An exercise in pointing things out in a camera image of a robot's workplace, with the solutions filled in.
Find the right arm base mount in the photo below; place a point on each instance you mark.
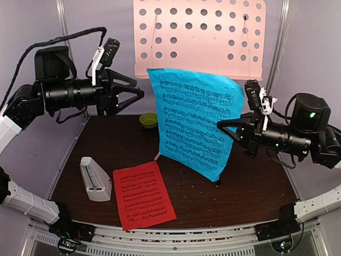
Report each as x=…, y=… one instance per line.
x=279, y=233

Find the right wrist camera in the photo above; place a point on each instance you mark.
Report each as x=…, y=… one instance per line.
x=259, y=101

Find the right aluminium frame post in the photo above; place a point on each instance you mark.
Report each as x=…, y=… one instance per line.
x=280, y=44

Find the front aluminium rail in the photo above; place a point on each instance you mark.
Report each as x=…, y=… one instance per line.
x=228, y=240

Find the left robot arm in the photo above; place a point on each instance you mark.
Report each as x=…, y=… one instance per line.
x=57, y=87

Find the red sheet music paper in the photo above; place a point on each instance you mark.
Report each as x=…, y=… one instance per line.
x=142, y=198

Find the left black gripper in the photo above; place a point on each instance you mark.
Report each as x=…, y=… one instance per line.
x=107, y=100

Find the pink music stand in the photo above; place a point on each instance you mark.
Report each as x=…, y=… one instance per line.
x=214, y=37

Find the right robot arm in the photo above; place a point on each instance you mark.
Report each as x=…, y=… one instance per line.
x=306, y=132

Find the left aluminium frame post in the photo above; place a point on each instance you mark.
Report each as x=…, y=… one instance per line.
x=64, y=29

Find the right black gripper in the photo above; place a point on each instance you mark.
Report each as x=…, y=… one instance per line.
x=251, y=147

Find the lime green bowl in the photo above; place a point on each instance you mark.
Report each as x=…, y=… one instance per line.
x=149, y=120

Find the white metronome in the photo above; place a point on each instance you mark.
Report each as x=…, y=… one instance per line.
x=97, y=182

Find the aluminium frame post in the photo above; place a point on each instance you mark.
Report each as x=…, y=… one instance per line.
x=64, y=29
x=280, y=44

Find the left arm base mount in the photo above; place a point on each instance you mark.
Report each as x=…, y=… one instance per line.
x=71, y=237

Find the blue sheet music paper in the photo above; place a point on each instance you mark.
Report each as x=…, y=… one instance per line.
x=189, y=104

